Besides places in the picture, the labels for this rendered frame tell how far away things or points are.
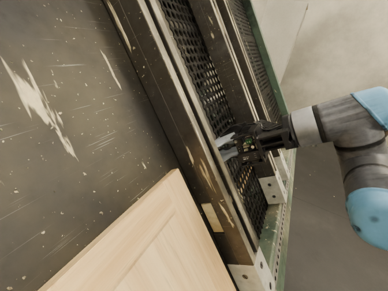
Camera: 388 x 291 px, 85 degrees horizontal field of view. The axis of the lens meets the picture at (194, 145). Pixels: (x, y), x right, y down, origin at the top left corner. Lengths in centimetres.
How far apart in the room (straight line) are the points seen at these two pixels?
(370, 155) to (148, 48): 43
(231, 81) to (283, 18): 327
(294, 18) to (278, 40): 35
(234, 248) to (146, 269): 24
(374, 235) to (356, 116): 19
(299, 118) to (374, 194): 17
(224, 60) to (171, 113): 42
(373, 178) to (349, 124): 10
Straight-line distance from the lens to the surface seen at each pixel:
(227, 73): 80
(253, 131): 43
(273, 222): 87
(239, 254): 55
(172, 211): 40
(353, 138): 45
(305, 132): 44
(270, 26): 403
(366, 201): 34
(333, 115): 44
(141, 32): 44
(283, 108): 183
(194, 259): 45
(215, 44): 81
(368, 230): 35
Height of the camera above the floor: 146
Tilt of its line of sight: 29 degrees down
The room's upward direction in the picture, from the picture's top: 11 degrees clockwise
